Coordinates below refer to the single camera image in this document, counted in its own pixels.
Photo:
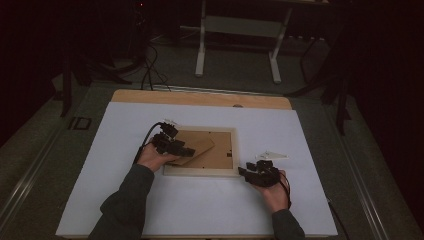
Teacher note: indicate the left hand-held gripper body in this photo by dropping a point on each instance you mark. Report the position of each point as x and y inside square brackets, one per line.
[165, 140]

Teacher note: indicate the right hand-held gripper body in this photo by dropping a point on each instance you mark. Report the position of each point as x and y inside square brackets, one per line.
[265, 175]

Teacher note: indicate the wooden picture frame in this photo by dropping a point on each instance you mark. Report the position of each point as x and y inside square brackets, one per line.
[216, 150]

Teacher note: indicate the person's right hand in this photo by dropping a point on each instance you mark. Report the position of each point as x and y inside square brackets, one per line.
[275, 196]

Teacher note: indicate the person's left hand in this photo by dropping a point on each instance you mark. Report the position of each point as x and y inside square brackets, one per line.
[151, 160]

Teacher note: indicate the white table mat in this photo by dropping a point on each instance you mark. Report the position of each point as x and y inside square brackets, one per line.
[186, 206]

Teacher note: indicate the white metal stand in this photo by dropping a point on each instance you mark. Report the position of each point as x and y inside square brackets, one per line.
[200, 60]

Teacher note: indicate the black stand legs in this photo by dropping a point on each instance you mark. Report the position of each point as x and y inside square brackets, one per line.
[66, 90]
[341, 106]

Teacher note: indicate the metal floor rail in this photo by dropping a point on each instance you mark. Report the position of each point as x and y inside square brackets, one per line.
[360, 180]
[30, 176]

